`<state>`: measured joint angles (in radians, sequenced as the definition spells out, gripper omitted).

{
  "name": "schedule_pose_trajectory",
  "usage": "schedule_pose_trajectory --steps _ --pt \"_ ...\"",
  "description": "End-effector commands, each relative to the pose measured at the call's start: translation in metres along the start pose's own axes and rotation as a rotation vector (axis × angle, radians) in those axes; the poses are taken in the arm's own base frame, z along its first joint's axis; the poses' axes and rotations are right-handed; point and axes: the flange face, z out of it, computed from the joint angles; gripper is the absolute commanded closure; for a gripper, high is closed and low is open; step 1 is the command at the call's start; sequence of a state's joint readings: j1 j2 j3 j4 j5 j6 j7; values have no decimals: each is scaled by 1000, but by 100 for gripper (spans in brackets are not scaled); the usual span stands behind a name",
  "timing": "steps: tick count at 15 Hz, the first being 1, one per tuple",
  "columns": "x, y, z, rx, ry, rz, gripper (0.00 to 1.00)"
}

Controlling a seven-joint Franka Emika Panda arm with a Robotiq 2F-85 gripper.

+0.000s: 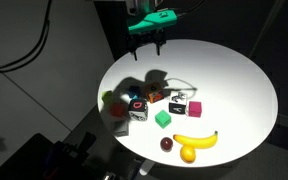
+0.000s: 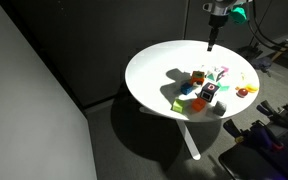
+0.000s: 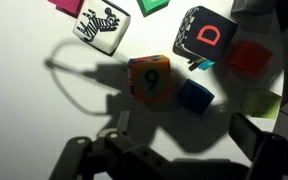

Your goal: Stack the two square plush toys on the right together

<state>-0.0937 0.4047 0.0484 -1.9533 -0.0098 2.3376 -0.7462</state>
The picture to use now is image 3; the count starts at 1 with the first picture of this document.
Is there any lime green cube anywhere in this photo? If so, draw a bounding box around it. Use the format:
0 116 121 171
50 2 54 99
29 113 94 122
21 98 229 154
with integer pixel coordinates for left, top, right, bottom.
240 88 283 120

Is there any black letter D plush cube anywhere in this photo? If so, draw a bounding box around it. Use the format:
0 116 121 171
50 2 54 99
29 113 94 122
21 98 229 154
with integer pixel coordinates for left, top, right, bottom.
172 5 239 63

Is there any orange plush number cube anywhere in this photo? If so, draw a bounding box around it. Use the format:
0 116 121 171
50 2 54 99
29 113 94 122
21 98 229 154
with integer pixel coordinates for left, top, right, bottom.
126 54 173 102

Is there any pink plastic block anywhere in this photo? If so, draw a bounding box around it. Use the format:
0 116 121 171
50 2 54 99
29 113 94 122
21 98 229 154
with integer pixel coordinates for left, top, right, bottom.
47 0 85 18

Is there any white zebra plush cube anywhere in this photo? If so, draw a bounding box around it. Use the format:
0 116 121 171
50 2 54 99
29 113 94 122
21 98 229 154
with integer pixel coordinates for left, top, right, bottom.
71 0 132 57

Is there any green plastic block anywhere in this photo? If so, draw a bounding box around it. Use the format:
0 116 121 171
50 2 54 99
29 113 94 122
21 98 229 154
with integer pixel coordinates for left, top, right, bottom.
136 0 172 18

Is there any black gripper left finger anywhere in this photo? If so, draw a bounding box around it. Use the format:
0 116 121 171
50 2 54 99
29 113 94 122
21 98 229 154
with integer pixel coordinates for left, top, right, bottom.
48 110 185 180

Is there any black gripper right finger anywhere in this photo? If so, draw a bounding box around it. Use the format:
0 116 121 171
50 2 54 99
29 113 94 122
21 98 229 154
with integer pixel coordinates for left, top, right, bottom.
229 112 288 180

